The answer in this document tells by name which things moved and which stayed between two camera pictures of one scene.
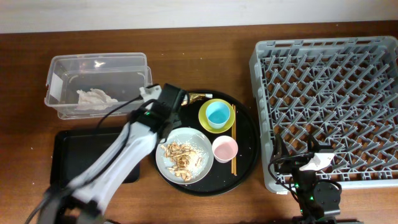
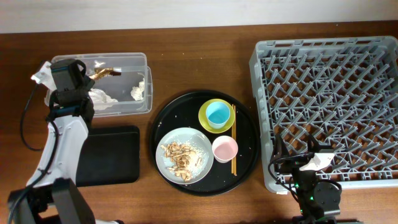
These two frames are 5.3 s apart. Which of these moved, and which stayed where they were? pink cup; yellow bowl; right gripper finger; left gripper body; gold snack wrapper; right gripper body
Moved: gold snack wrapper; left gripper body
Stayed: right gripper body; pink cup; right gripper finger; yellow bowl
